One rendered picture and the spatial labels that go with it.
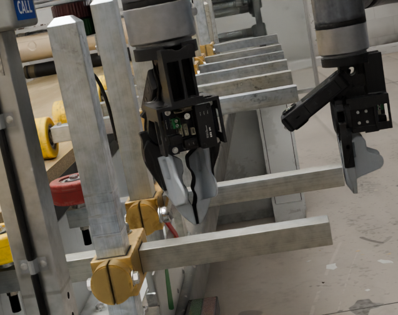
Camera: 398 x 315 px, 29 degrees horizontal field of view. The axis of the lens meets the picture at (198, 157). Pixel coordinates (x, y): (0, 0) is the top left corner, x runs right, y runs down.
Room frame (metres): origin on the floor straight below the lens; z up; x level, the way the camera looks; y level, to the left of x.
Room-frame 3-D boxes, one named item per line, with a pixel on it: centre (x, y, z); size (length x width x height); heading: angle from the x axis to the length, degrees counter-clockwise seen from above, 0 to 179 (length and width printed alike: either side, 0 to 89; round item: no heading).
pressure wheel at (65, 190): (1.21, 0.20, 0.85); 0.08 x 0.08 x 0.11
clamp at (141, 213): (1.18, 0.09, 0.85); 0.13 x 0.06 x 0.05; 174
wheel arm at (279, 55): (2.19, -0.04, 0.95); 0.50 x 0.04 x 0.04; 84
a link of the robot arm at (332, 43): (1.17, -0.24, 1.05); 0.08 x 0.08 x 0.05
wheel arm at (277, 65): (1.94, -0.01, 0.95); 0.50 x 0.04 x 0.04; 84
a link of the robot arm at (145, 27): (0.87, 0.01, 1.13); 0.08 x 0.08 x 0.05
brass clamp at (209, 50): (2.92, -0.10, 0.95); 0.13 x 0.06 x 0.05; 174
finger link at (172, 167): (0.87, 0.03, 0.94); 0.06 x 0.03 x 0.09; 15
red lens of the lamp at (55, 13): (1.17, 0.14, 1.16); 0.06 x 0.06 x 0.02
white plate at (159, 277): (1.13, 0.07, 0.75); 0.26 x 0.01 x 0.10; 174
